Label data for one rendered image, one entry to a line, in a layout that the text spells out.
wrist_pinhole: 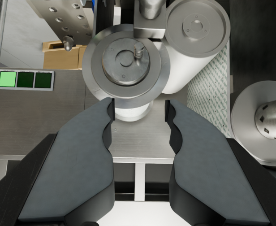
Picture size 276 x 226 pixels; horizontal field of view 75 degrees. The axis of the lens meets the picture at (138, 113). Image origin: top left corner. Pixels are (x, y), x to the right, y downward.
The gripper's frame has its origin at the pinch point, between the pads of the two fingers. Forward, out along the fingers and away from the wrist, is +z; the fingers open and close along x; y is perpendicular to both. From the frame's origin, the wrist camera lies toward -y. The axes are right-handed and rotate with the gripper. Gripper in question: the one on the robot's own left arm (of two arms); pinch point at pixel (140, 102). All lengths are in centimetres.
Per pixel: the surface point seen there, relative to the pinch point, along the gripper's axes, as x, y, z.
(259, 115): 20.0, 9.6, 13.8
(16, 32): -164, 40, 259
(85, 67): -8.6, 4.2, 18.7
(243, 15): 30, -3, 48
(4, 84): -45, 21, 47
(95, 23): -7.7, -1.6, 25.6
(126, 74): -1.7, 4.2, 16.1
